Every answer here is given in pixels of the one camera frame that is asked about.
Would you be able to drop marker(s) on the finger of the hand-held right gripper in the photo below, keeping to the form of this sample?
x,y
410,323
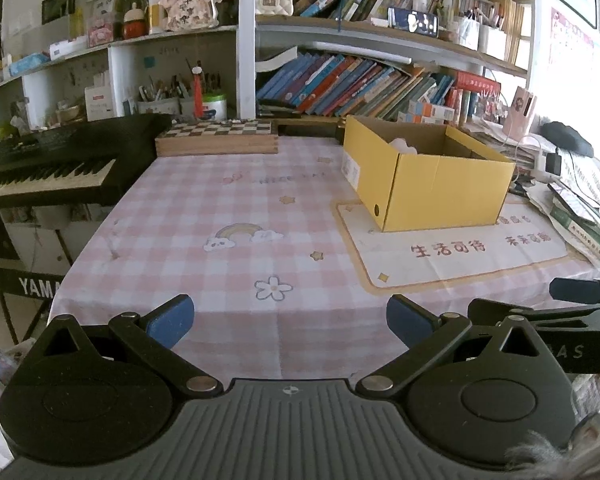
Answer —
x,y
570,319
575,290

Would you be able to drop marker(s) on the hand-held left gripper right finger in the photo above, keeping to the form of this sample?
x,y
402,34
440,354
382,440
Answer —
x,y
410,320

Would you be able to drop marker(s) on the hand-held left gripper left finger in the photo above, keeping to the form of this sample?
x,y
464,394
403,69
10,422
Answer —
x,y
172,320

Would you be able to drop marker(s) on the yellow cardboard box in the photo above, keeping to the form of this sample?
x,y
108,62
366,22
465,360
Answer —
x,y
430,190

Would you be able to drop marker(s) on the pink plush toy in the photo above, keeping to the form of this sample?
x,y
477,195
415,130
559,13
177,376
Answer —
x,y
402,146

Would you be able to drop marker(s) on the desktop with pink checked tablecloth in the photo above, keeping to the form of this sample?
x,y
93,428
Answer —
x,y
205,200

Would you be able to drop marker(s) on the green book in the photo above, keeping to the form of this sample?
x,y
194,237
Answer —
x,y
590,235

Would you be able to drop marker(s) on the white printed desk mat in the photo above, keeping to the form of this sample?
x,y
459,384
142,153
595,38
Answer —
x,y
455,270

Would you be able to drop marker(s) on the grey fuzzy clothing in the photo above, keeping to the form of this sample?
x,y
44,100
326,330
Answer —
x,y
580,450

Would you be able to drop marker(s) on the black power adapter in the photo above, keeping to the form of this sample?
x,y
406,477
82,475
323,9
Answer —
x,y
552,164

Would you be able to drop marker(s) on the black keyboard stand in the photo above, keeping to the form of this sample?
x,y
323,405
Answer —
x,y
25,285

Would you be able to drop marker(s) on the pile of papers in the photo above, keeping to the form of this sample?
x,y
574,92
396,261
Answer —
x,y
490,135

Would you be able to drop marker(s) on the wooden chessboard box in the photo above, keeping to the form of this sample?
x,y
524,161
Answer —
x,y
215,142

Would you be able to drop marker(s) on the black piano keyboard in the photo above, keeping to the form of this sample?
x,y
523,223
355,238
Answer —
x,y
55,160

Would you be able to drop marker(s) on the white brush holder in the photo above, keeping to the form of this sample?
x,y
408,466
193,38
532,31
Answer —
x,y
157,106

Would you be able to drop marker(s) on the white jar with green lid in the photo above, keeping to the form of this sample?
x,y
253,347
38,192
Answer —
x,y
214,107

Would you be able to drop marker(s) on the white box with red label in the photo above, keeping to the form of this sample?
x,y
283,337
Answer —
x,y
97,105

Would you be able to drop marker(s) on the red tall bottle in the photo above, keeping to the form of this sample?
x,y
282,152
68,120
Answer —
x,y
198,90

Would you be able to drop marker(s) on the black stapler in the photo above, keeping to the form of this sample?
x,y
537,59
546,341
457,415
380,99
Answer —
x,y
277,110

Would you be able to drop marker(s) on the leaning row of colourful books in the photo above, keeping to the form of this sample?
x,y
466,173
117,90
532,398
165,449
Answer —
x,y
355,85

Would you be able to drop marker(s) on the white bookshelf with wooden boards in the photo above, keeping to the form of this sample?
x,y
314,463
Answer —
x,y
245,60

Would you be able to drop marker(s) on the pink small box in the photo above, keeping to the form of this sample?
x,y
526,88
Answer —
x,y
101,30

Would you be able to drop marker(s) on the blue printed box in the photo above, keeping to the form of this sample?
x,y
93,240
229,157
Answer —
x,y
412,21

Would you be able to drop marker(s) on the red wooden doll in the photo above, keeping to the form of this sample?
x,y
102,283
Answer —
x,y
134,22

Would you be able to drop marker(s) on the wall poster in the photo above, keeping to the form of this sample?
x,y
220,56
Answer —
x,y
572,35

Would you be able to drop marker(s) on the black picture frame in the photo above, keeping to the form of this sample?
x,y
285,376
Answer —
x,y
57,5

